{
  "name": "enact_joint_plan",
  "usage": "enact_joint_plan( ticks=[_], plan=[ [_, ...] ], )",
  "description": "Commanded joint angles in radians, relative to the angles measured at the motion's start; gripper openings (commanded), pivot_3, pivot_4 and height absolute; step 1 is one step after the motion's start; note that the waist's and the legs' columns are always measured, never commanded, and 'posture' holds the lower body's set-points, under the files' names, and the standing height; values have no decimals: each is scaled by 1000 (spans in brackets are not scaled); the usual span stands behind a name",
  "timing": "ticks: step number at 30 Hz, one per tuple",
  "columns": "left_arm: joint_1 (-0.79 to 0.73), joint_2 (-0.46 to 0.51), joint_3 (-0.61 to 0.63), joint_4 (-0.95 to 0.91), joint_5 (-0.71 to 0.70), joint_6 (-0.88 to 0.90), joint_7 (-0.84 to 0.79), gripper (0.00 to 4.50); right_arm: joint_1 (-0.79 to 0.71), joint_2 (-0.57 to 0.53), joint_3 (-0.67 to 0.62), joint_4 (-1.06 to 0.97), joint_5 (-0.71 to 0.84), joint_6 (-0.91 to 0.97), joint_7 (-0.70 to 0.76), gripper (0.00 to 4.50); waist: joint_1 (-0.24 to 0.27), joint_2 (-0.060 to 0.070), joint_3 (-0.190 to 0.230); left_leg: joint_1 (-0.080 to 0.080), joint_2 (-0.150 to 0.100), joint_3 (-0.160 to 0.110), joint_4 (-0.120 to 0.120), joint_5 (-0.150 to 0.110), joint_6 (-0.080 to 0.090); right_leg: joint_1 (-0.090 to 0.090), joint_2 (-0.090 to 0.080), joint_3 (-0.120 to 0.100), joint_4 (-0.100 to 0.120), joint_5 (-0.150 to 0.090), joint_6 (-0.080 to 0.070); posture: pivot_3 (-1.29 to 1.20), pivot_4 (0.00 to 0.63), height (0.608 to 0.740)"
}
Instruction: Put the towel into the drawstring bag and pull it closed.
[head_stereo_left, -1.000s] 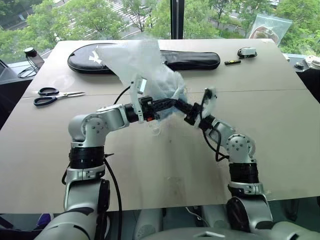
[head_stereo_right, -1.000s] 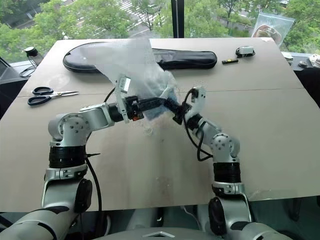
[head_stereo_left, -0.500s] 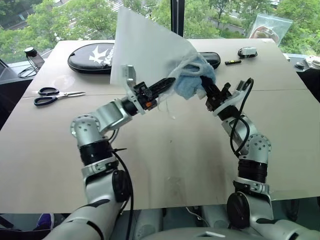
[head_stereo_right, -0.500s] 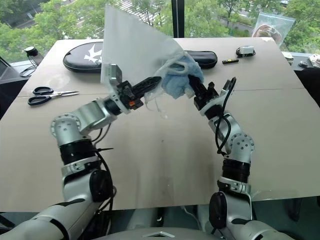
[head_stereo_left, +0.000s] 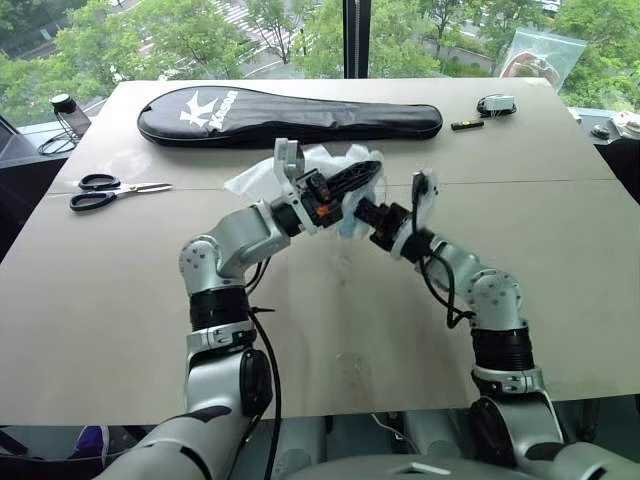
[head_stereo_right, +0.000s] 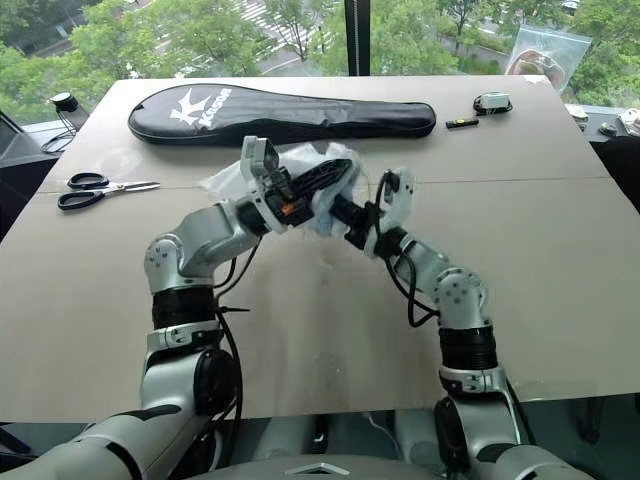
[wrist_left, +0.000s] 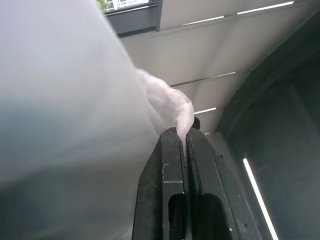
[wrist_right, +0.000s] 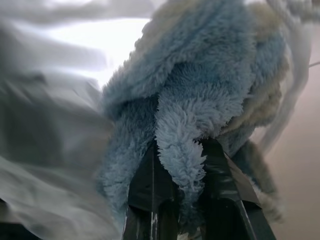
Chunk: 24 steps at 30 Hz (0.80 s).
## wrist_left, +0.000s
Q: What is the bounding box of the white ceiling light strip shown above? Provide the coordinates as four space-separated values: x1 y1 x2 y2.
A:
172 71 237 87
183 15 225 27
242 157 280 240
236 1 295 15
193 107 217 115

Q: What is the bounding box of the dark grey curved panel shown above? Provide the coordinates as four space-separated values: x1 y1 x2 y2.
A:
214 9 320 240

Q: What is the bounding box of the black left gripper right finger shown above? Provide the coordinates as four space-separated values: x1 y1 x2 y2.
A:
184 129 264 240

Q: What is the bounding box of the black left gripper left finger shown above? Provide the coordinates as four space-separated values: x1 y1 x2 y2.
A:
133 126 191 240

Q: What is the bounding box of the window with dark frame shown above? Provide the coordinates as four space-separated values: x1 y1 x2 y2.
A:
96 0 164 36

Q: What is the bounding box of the translucent white drawstring bag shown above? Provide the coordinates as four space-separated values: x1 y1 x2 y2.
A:
0 0 195 240

